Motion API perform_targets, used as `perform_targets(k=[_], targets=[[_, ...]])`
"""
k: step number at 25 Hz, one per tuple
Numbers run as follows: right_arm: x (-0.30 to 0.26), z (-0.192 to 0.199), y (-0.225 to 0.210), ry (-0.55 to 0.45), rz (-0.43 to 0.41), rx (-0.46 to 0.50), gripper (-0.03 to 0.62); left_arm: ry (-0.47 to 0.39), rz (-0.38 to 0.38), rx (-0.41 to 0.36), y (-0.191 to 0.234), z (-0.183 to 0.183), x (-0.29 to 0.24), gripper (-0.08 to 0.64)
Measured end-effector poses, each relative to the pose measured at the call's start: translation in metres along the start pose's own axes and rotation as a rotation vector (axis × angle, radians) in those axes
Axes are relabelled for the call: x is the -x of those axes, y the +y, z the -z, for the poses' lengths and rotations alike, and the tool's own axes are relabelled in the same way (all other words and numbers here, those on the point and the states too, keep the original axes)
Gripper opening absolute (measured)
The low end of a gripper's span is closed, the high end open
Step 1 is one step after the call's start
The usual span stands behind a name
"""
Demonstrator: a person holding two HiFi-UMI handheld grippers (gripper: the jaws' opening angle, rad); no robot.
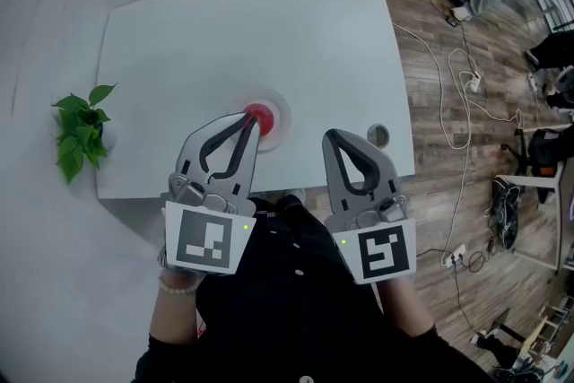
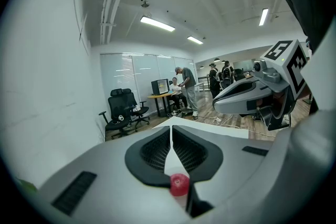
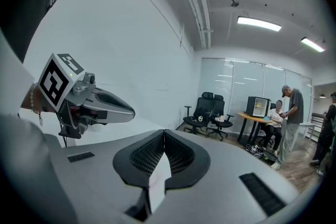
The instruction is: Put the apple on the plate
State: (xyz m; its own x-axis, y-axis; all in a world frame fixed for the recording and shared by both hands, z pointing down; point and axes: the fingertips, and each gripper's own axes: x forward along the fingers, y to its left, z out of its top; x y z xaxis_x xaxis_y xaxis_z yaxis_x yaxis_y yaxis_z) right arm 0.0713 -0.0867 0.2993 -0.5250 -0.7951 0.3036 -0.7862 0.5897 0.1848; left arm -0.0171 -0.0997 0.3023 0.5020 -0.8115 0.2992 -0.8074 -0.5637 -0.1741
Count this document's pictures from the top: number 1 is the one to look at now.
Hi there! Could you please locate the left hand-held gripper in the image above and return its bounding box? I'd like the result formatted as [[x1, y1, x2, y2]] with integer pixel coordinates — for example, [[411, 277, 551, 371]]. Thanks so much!
[[160, 111, 262, 276]]

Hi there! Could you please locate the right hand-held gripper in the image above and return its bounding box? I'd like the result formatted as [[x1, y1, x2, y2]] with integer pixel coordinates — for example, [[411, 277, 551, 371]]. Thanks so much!
[[320, 128, 419, 286]]

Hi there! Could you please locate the red apple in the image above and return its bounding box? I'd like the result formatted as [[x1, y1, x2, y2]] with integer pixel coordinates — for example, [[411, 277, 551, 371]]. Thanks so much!
[[242, 102, 275, 136]]

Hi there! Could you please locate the white round plate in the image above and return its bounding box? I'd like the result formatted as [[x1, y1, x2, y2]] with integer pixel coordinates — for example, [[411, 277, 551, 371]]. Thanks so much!
[[225, 86, 296, 154]]

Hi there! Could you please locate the person's left forearm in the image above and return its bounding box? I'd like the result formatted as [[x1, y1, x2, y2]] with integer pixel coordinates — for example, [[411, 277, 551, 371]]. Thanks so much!
[[149, 267, 206, 345]]

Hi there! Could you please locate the person's right forearm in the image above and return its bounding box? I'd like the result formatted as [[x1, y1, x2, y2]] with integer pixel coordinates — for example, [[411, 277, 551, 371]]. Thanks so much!
[[375, 273, 437, 338]]

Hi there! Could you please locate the small grey round cup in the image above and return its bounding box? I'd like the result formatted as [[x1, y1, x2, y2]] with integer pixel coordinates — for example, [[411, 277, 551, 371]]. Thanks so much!
[[366, 123, 391, 149]]

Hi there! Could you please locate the green potted plant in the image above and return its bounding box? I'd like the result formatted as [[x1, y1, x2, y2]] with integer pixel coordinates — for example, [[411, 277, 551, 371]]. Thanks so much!
[[50, 82, 119, 186]]

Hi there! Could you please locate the person's black clothing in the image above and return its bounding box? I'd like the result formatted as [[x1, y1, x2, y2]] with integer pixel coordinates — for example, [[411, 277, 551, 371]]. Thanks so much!
[[131, 191, 497, 383]]

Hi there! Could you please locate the black backpack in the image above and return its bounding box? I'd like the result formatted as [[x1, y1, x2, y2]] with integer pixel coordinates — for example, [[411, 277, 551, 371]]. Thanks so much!
[[490, 176, 522, 251]]

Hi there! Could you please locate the black office chair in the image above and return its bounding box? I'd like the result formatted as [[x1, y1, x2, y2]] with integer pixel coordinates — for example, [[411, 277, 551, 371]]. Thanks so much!
[[500, 127, 567, 205]]

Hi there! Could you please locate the white side table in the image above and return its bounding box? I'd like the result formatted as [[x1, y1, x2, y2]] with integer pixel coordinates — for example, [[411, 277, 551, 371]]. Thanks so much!
[[492, 124, 574, 273]]

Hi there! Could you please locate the long white cable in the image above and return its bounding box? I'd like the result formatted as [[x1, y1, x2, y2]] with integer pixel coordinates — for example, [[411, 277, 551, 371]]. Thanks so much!
[[190, 0, 526, 265]]

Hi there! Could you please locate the white bead bracelet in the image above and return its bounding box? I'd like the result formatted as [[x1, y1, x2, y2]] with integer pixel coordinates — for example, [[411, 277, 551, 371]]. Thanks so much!
[[157, 273, 204, 297]]

